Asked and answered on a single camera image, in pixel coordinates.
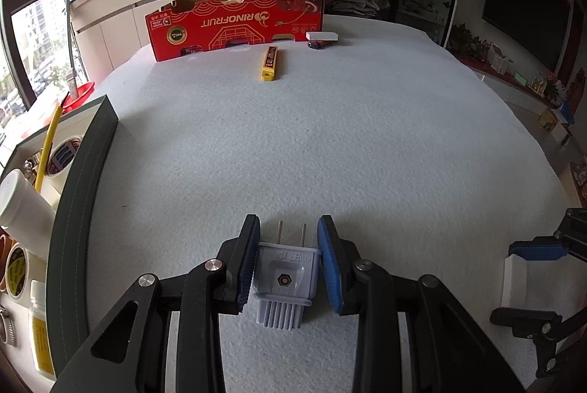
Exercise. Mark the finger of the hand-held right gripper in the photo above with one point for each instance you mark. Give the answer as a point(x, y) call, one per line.
point(536, 249)
point(527, 322)

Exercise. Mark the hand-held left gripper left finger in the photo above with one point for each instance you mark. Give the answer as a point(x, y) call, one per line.
point(243, 278)

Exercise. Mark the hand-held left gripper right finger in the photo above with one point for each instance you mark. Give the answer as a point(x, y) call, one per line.
point(330, 273)

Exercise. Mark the grey power plug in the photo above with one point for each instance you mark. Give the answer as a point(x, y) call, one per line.
point(284, 283)

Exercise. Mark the small white box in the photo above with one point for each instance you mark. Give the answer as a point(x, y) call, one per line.
point(511, 283)

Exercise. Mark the dark tray box white inside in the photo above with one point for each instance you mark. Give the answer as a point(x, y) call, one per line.
point(82, 191)

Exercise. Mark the white bottle yellow label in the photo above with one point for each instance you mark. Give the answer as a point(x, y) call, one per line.
point(39, 338)

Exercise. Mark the white tape roll red print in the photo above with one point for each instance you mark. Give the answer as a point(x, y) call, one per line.
point(64, 154)

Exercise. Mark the white tape roll yellow core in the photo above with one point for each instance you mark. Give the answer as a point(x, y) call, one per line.
point(16, 278)

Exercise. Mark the large white bottle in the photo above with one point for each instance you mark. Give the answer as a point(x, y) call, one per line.
point(23, 214)

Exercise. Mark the yellow utility knife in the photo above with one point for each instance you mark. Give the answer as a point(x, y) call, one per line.
point(48, 145)

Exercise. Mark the white felt table cover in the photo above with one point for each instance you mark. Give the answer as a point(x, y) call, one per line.
point(344, 136)

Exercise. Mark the low white sideboard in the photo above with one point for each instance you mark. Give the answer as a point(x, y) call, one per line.
point(500, 85)

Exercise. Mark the yellow blade case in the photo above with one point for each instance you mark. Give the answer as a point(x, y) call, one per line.
point(269, 62)

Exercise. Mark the green potted plants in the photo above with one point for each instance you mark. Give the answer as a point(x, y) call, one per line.
point(467, 42)

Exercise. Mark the dark red lighter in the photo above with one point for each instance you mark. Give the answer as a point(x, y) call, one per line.
point(316, 45)

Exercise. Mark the white rectangular block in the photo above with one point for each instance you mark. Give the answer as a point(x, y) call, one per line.
point(323, 36)

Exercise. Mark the red basin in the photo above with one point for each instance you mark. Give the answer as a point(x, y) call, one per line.
point(80, 92)

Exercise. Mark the red cardboard box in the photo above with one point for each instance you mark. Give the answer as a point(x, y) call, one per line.
point(229, 26)

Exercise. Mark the white cabinet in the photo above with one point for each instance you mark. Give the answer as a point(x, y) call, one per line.
point(119, 30)

